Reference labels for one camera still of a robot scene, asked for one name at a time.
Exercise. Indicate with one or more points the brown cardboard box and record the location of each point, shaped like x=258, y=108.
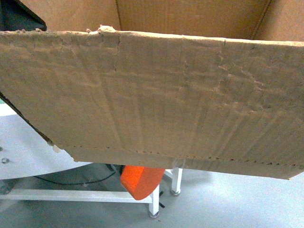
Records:
x=213, y=85

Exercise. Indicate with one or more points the orange plastic housing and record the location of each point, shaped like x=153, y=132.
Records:
x=141, y=181

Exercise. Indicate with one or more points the white metal table frame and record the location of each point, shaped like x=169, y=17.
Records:
x=8, y=192

